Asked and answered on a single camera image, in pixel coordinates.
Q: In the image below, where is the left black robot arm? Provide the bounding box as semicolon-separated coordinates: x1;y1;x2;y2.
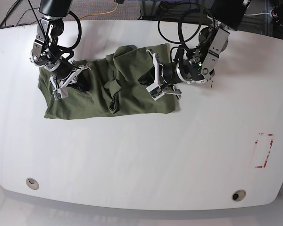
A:
146;0;250;101

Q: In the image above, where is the table cable grommet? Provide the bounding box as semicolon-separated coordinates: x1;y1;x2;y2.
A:
26;178;39;190
232;190;246;202

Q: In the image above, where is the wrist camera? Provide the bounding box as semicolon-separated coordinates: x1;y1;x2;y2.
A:
52;89;69;100
149;87;165;101

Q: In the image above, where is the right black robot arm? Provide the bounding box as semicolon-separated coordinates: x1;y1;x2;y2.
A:
30;0;90;100

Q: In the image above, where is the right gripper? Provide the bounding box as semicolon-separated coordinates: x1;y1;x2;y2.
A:
50;64;91;92

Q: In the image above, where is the right table cable grommet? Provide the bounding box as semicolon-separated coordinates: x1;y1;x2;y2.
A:
232;190;246;202

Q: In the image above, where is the yellow cable on floor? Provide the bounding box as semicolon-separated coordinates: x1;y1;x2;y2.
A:
78;2;120;21

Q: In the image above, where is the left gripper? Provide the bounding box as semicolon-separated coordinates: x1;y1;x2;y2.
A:
138;48;182;101

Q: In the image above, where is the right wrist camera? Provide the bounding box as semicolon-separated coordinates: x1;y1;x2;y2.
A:
52;89;69;100

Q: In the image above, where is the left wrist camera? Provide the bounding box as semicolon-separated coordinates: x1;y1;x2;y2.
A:
149;87;165;101

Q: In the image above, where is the green t-shirt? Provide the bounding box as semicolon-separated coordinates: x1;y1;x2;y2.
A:
38;44;175;120

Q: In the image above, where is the left table cable grommet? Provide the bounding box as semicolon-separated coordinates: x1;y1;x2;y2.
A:
26;178;39;190

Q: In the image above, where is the red tape rectangle marking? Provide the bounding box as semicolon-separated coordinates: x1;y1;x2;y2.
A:
252;133;274;169

